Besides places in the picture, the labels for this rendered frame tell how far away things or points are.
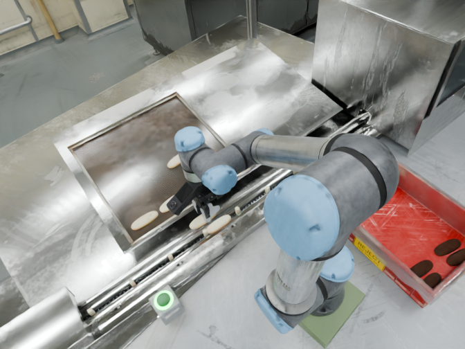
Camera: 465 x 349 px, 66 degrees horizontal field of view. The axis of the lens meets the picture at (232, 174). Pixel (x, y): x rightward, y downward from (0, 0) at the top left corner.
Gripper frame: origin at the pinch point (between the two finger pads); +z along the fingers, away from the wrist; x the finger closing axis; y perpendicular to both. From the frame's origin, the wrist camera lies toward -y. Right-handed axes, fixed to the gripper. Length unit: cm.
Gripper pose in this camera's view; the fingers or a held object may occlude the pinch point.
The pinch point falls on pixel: (202, 217)
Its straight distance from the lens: 116.4
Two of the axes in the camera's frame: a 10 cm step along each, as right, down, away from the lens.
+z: 0.9, 6.5, 7.6
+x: -6.0, -5.7, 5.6
